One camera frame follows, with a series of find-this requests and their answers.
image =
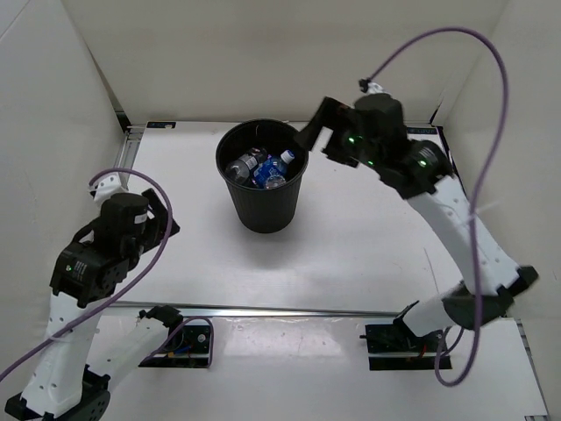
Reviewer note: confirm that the metal table rail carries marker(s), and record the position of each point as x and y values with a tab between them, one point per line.
216	310

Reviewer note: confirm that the black plastic bin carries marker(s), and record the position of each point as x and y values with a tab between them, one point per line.
263	210

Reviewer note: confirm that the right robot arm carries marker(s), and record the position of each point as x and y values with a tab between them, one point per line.
421	174

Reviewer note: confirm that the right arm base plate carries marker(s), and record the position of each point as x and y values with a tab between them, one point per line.
389	349

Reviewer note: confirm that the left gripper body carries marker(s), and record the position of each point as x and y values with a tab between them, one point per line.
134	251

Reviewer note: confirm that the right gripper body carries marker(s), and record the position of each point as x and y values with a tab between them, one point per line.
345	147

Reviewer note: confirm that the blue label bottle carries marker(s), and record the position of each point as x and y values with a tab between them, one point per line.
272	166
274	181

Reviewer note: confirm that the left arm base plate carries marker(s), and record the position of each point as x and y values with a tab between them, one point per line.
191	342

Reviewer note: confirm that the black label clear bottle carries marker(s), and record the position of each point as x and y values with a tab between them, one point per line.
240	170

